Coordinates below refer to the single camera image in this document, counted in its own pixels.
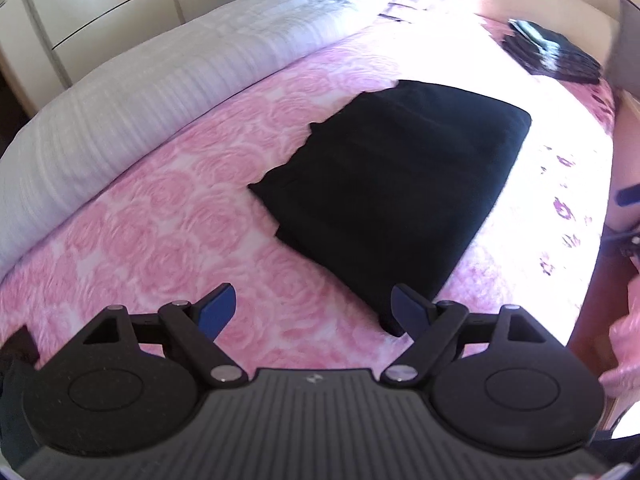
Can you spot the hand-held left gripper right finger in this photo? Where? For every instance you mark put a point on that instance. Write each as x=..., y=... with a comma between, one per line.
x=406, y=312

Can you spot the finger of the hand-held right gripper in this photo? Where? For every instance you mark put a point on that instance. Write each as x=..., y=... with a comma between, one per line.
x=627, y=196
x=622, y=241

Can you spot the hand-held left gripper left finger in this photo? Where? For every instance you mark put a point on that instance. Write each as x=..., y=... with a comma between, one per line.
x=220, y=310

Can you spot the black knit sweater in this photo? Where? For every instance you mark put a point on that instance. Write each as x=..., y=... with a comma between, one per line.
x=390, y=185

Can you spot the stack of folded dark clothes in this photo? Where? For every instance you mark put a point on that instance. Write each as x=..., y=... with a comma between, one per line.
x=560, y=57

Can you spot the pink rose blanket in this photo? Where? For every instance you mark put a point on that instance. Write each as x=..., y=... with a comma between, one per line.
x=175, y=210

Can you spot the pink cloth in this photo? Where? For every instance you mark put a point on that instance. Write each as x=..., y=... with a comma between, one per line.
x=625, y=355

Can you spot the grey panel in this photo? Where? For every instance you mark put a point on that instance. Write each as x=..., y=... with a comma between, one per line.
x=625, y=40

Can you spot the striped lilac duvet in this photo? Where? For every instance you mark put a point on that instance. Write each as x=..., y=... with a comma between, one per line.
x=125, y=100

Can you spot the white wardrobe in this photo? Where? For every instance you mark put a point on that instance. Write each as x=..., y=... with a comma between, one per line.
x=75, y=0

